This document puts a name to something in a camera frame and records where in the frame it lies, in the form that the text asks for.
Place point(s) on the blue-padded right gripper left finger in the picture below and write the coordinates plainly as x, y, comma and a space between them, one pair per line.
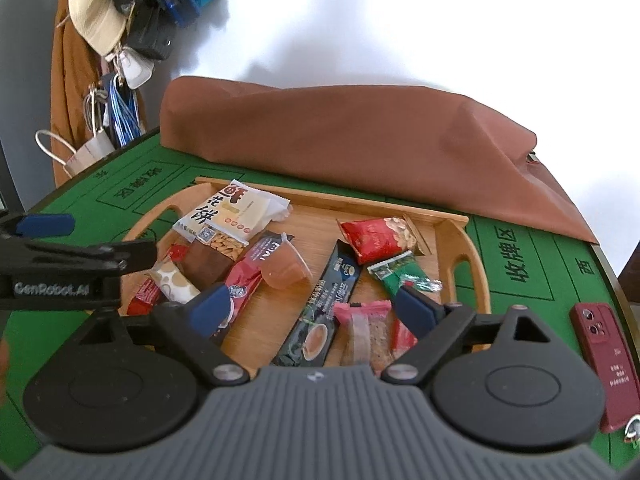
186, 330

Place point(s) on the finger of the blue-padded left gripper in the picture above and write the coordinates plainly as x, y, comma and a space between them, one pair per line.
22, 256
36, 225

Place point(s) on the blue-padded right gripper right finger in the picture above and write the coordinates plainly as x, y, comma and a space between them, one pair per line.
440, 330

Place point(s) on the white nougat candy pack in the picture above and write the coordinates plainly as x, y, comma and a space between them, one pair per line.
172, 283

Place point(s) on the small red candy bar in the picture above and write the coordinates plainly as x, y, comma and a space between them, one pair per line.
148, 293

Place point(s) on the green snack packet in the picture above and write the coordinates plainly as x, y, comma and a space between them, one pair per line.
403, 270

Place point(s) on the red label sesame cracker pack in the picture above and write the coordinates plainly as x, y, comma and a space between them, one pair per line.
368, 334

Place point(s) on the brown almond chocolate pack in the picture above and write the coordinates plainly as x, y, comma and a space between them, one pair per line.
205, 264

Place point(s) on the red coffee stick sachet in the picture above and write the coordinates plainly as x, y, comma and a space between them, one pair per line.
245, 277

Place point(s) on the red peanut snack bag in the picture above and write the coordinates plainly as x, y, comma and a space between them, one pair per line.
378, 239

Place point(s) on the clear jelly cup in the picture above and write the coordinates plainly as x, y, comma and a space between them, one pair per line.
284, 266

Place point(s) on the black coffee stick sachet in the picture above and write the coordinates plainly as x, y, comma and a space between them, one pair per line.
309, 341

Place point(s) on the white flower cake snack pack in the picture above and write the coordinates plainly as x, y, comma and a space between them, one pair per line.
236, 212

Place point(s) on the person's right hand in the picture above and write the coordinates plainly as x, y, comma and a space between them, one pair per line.
4, 366

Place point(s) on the wooden serving tray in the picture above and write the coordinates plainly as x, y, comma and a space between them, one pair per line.
255, 338

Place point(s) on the dark red smartphone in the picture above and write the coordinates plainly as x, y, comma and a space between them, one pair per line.
605, 350

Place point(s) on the orange hanging coat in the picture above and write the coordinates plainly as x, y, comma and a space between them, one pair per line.
75, 69

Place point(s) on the brown cloth cover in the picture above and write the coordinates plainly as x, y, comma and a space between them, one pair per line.
410, 142

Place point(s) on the white small pouch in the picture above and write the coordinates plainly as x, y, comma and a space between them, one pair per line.
135, 68

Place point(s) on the beige cap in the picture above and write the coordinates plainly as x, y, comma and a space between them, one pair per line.
98, 22

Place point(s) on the black hanging bag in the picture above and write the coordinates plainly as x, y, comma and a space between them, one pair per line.
149, 30

